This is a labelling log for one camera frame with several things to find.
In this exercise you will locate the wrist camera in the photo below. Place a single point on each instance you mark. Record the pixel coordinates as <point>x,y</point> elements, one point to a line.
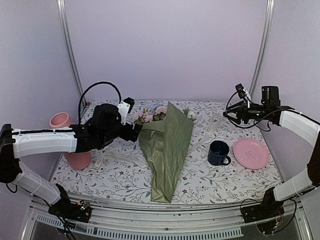
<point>124,108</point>
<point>243,92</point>

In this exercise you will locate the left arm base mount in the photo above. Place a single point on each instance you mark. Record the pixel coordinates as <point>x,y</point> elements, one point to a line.
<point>65,209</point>

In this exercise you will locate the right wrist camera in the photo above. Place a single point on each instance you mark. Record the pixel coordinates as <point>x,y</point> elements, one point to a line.
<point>243,92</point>

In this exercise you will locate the floral patterned table mat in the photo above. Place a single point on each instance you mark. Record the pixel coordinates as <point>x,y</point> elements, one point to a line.
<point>120,172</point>

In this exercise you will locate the dark blue mug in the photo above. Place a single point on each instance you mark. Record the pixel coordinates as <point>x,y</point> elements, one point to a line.
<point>218,153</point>

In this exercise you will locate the left aluminium frame post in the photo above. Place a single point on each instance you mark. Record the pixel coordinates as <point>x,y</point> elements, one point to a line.
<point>62,13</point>

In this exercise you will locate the right aluminium frame post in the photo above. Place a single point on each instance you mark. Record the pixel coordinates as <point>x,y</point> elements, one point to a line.
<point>268,18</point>

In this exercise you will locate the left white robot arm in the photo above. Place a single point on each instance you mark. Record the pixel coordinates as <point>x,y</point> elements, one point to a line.
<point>17,143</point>

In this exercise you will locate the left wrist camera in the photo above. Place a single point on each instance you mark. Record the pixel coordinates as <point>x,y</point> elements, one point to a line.
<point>124,108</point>

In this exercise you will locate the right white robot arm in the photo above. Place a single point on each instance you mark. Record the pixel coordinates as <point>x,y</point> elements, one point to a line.
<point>270,109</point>

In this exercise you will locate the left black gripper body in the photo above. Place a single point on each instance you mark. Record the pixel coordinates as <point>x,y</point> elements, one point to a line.
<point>110,134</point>

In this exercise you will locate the aluminium front rail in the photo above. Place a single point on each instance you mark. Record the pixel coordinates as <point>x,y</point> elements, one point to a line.
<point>124,220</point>

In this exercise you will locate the pink plate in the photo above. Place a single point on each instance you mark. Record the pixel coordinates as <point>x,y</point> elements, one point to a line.
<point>251,153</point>

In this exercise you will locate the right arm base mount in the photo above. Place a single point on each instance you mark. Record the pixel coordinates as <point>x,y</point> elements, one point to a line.
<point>254,211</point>

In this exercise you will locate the green paper bouquet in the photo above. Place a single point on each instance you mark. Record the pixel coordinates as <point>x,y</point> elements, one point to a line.
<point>165,144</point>

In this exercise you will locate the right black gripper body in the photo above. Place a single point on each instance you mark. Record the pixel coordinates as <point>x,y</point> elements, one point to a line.
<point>246,117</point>

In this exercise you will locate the aluminium frame post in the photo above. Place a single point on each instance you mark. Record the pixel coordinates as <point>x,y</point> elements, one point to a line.
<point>268,18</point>
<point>62,13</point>

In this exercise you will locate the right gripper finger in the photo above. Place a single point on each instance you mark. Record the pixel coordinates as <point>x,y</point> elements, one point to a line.
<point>233,120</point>
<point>238,104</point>

